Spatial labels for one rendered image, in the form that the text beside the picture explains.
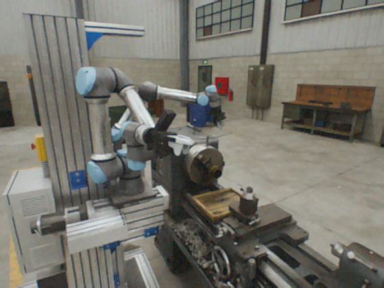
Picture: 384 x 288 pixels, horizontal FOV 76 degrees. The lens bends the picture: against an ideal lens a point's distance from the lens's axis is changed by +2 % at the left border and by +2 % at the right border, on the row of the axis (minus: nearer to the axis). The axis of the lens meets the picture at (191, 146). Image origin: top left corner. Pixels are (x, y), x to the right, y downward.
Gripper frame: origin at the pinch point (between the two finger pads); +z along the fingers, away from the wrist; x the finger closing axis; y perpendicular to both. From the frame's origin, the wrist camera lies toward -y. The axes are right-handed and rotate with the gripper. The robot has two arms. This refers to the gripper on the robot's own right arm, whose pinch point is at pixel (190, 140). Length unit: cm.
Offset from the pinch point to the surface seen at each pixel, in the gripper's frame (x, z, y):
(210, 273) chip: -62, -24, 96
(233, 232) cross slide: -51, -7, 54
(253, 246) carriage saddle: -56, 3, 60
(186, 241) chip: -69, -54, 91
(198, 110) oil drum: -583, -483, 28
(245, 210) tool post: -60, -7, 44
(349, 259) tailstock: -46, 44, 39
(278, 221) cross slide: -77, 6, 51
